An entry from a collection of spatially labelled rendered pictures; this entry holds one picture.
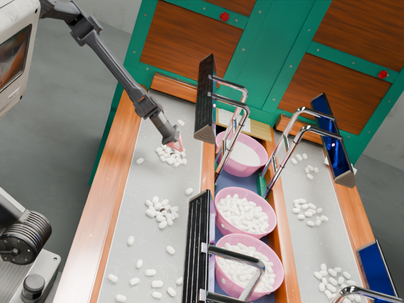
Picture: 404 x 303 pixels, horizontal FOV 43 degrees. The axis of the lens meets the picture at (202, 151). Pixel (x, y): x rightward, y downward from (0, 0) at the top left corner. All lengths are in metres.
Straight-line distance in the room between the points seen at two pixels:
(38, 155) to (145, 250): 1.57
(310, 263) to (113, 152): 0.89
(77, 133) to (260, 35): 1.50
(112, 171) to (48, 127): 1.50
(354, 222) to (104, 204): 1.12
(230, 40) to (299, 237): 0.99
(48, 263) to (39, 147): 1.37
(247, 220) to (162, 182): 0.37
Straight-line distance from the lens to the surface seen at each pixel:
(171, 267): 1.74
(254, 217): 2.12
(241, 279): 1.82
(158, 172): 2.08
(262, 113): 2.66
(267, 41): 2.49
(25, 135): 3.32
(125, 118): 2.29
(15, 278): 1.93
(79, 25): 2.04
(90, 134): 3.46
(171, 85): 2.52
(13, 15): 1.32
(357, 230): 2.33
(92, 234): 1.72
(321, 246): 2.16
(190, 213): 1.45
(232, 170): 2.35
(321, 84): 2.64
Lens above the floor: 1.99
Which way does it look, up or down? 33 degrees down
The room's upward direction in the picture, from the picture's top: 24 degrees clockwise
